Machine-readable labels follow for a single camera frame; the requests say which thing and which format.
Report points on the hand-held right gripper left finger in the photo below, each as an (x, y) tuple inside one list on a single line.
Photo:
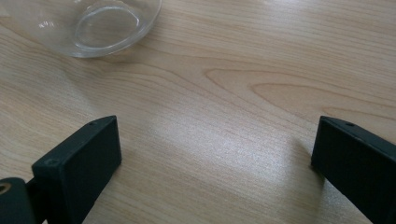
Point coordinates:
[(77, 168)]

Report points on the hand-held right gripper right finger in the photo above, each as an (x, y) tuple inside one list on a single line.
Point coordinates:
[(358, 165)]

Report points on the clear glass bowl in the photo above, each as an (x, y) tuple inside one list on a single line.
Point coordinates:
[(102, 29)]

